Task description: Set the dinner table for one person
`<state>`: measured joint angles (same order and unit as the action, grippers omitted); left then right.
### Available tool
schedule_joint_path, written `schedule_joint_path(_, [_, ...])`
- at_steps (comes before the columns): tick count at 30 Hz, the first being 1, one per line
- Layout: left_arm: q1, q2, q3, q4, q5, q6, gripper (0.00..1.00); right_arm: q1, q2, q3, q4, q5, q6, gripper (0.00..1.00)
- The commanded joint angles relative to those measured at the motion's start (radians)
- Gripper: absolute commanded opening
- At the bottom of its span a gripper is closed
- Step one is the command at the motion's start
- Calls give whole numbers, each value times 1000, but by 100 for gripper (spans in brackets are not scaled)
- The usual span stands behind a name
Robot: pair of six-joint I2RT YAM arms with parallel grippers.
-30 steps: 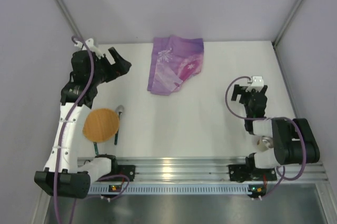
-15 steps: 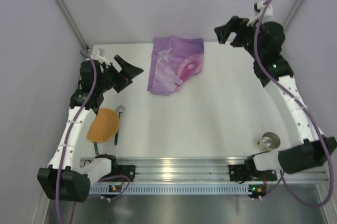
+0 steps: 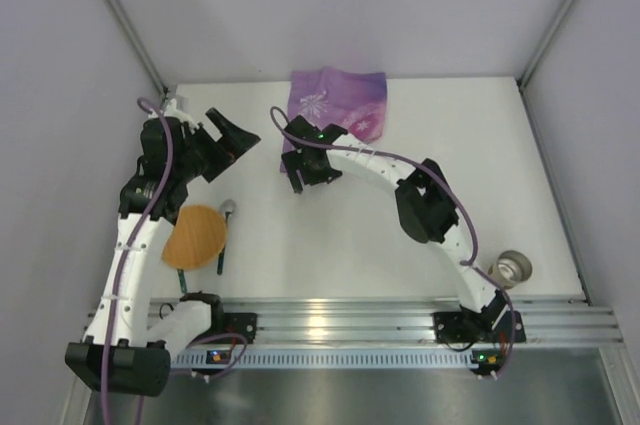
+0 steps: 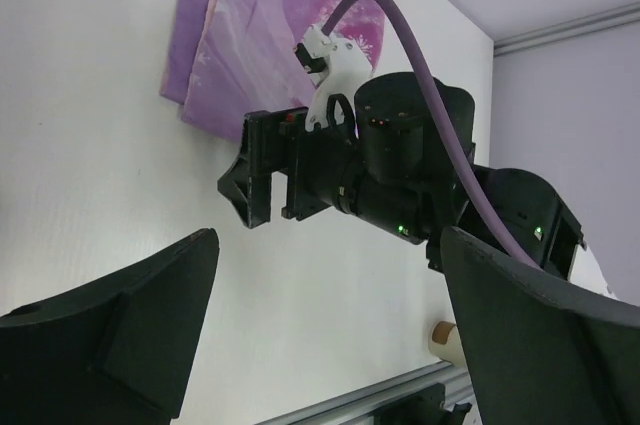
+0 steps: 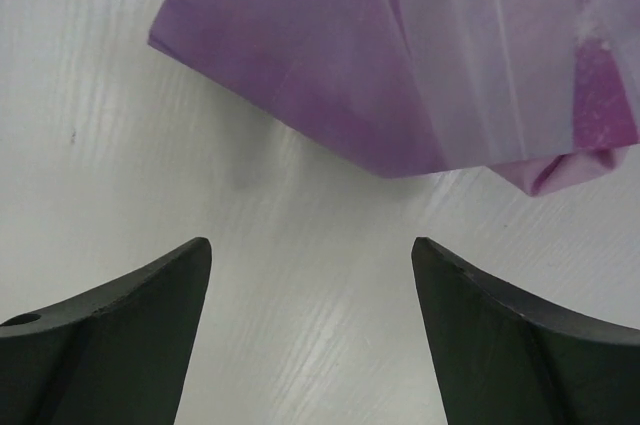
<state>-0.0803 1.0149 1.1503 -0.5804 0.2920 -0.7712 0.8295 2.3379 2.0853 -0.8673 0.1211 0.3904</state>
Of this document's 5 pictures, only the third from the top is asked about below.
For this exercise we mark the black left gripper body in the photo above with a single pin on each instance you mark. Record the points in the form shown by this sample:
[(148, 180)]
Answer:
[(215, 153)]

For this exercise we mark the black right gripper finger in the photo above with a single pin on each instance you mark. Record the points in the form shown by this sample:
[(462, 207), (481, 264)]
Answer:
[(290, 162), (296, 178)]

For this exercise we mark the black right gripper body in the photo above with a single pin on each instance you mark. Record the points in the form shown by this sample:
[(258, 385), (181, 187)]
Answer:
[(295, 160)]

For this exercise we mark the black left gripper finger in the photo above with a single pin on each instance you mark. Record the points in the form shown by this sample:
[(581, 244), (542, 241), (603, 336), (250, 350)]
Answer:
[(223, 126), (238, 141)]

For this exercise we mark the green-handled metal spoon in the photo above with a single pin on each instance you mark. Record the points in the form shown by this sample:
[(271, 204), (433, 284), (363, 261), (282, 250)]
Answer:
[(227, 210)]

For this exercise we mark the round woven orange plate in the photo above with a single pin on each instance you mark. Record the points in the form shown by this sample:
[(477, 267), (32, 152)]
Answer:
[(196, 240)]

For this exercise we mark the green-handled cutlery piece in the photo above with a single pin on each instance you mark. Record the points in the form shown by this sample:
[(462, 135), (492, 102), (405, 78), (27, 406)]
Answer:
[(182, 281)]

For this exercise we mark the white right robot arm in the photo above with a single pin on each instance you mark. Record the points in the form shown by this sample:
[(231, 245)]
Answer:
[(428, 212)]

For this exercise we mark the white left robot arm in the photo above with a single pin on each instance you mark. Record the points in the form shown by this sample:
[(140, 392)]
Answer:
[(119, 351)]

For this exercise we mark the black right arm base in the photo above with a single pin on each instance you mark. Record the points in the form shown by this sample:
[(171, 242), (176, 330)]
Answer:
[(459, 329)]

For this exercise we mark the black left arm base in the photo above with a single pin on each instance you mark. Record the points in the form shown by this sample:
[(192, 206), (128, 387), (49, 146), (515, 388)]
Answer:
[(244, 324)]

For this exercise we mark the small metal cup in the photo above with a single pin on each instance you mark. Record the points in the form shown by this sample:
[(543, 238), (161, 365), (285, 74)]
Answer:
[(511, 269)]

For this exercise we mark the white slotted cable duct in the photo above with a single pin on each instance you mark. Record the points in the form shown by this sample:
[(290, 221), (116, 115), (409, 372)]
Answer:
[(350, 358)]

